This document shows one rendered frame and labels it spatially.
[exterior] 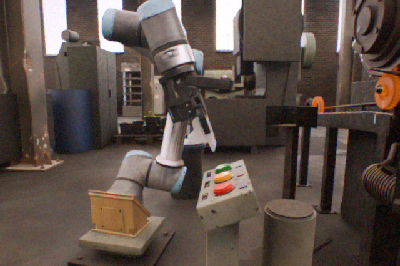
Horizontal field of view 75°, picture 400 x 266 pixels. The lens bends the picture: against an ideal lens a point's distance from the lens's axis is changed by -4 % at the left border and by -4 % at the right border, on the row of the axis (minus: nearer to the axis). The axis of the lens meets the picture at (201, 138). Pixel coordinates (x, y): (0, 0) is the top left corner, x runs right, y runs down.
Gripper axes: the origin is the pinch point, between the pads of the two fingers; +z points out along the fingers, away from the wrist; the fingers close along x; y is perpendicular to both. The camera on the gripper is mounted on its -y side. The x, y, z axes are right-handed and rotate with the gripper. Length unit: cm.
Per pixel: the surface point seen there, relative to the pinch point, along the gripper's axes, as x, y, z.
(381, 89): -58, -73, 10
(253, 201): 19.5, -4.8, 8.6
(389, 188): -19, -47, 35
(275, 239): 7.9, -6.5, 23.9
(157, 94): -978, 226, -101
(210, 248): 12.5, 7.2, 19.0
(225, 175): 8.9, -0.7, 5.6
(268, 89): -347, -74, 3
